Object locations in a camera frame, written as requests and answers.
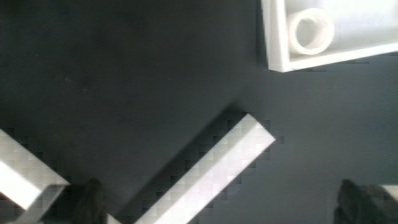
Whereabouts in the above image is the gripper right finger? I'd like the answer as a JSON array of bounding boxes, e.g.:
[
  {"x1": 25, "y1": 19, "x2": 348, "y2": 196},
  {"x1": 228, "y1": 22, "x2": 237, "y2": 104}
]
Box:
[{"x1": 332, "y1": 179, "x2": 398, "y2": 224}]

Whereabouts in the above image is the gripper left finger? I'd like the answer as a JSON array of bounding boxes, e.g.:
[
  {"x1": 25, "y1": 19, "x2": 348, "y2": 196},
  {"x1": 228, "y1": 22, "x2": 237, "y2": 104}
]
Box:
[{"x1": 71, "y1": 179, "x2": 107, "y2": 224}]

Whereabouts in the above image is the white square table top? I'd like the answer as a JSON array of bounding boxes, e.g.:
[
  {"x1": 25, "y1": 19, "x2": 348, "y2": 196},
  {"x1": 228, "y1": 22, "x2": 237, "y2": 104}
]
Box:
[{"x1": 261, "y1": 0, "x2": 398, "y2": 72}]

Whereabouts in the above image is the white obstacle fence wall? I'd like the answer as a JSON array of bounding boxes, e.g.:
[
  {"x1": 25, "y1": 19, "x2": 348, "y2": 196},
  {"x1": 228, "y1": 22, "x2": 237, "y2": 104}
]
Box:
[{"x1": 0, "y1": 115, "x2": 276, "y2": 224}]

